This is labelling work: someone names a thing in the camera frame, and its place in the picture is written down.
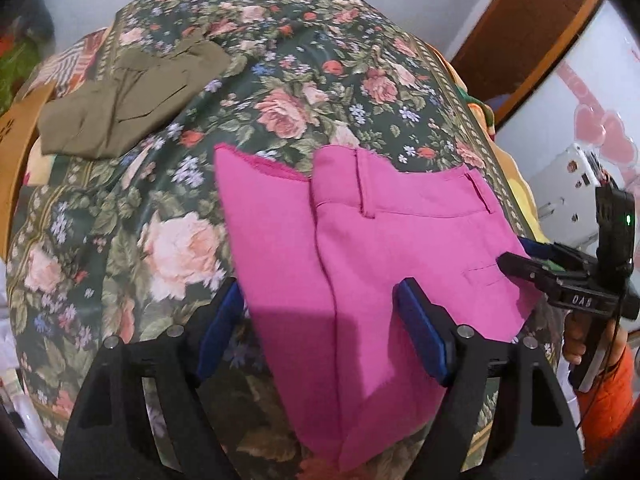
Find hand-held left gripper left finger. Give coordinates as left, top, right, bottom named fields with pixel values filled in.
left=59, top=277, right=247, bottom=480

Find person's right hand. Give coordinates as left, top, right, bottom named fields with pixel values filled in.
left=562, top=310, right=629, bottom=367

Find scattered papers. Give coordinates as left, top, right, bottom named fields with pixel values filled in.
left=0, top=350, right=63, bottom=468

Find white plastic appliance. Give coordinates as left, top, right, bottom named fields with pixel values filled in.
left=527, top=143, right=604, bottom=242

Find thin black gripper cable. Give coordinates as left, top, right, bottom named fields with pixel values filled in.
left=577, top=305, right=625, bottom=433

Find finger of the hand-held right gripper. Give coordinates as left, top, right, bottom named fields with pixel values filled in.
left=519, top=238, right=568, bottom=267
left=496, top=252, right=565, bottom=307

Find striped blanket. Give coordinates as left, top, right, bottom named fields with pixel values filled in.
left=22, top=27, right=119, bottom=102

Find olive green shorts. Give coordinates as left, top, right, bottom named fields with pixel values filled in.
left=37, top=27, right=233, bottom=159

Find brown wooden door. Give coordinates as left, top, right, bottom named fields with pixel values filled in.
left=449, top=0, right=607, bottom=130

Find floral blanket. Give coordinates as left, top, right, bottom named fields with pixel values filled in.
left=5, top=0, right=557, bottom=480

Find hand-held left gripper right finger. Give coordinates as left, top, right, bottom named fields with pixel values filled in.
left=392, top=277, right=586, bottom=480

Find pink pants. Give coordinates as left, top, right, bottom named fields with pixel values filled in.
left=214, top=142, right=544, bottom=472

